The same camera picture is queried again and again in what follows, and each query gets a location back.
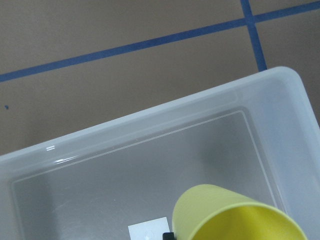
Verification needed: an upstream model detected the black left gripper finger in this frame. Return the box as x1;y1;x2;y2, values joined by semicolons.
162;232;175;240

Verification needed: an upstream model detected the yellow plastic cup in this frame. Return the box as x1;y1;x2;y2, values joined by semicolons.
172;184;307;240

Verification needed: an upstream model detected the clear plastic storage box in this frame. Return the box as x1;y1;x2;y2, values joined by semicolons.
0;66;320;240

